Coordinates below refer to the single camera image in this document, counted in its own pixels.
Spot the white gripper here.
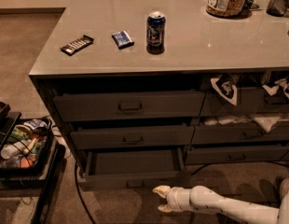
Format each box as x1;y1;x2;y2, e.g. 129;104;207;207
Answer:
153;185;193;213

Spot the grey drawer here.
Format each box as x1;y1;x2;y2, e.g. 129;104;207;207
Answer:
200;87;289;117
185;145;289;165
53;91;204;122
192;122;289;145
78;148;190;191
70;125;194;149

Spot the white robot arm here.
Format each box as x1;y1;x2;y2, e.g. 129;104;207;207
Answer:
153;178;289;224

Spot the white plastic bag in drawer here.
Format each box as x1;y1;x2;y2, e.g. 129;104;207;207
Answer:
202;113;289;133

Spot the grey counter cabinet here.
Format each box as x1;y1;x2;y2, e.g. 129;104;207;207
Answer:
28;0;289;173

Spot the black white chip bag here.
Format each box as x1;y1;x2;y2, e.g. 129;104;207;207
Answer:
211;74;240;105

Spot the black bin of items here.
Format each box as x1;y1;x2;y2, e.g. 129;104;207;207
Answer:
0;118;53;176

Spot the blue snack packet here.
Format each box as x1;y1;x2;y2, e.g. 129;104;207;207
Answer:
112;31;134;49

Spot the dark striped snack bar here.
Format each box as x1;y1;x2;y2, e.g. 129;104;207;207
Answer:
60;35;94;56

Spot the blue drink can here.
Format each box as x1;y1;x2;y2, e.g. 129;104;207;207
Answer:
146;11;166;48

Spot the large jar of nuts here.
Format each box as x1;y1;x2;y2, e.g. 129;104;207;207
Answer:
206;0;245;18

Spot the black floor cable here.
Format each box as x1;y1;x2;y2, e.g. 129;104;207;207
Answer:
73;161;289;224

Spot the black cart frame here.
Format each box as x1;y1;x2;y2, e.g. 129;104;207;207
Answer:
0;102;65;224

